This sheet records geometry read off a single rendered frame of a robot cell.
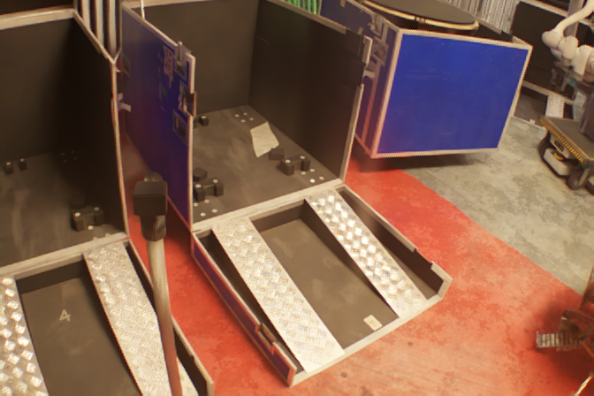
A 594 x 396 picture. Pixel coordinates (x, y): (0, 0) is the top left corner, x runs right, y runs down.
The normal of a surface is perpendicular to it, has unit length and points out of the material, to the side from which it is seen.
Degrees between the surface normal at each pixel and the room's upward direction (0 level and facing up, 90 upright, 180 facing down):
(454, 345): 0
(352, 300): 1
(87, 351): 1
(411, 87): 90
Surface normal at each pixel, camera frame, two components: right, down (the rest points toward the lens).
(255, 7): 0.59, 0.52
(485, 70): 0.31, 0.57
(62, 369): 0.14, -0.81
